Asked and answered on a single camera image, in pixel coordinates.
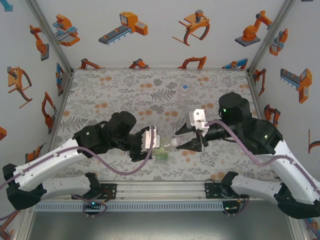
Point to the white bottle cap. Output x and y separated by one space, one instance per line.
176 142

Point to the bottle with yellow-green label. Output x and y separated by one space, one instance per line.
166 148

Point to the bottle with green label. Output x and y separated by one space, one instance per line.
162 157

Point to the clear unlabelled plastic bottle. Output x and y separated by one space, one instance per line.
184 96

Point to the white cap with blue print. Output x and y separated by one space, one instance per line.
185 87

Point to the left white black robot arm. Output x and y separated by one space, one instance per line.
50 163

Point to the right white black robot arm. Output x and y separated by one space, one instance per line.
287 175

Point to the floral patterned tablecloth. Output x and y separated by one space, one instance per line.
112 85

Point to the grey metal base panel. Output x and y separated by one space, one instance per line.
175 225

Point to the right aluminium side rail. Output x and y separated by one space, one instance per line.
253 85

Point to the aluminium side rail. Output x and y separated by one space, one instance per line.
61 105
253 85

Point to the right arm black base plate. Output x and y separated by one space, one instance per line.
211 190

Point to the aluminium front rail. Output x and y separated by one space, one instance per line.
160 191

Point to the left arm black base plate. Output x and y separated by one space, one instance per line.
111 191

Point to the left aluminium side rail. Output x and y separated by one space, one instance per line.
61 105

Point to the aluminium back rail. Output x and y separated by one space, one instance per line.
162 68

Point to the right aluminium corner post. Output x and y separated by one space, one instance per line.
271 35

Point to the aluminium corner post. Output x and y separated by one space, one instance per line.
51 35
271 35

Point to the left aluminium corner post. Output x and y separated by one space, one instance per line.
51 35

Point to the aluminium frame leg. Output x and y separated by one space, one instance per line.
296 230
26 225

